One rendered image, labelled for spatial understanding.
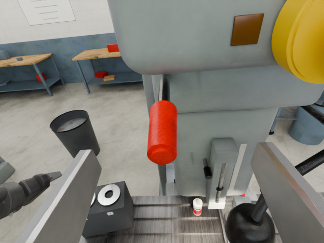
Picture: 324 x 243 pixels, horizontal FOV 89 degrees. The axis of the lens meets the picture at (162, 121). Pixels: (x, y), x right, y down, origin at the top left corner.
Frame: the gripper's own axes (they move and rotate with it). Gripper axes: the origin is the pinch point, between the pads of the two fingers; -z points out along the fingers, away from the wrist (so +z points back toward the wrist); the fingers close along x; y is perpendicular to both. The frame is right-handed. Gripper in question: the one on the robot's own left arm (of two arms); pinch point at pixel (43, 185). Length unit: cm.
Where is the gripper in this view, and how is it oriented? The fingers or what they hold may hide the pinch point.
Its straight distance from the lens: 75.5
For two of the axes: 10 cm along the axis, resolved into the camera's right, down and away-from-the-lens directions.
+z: -1.3, -0.7, -9.9
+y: -6.4, -7.5, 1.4
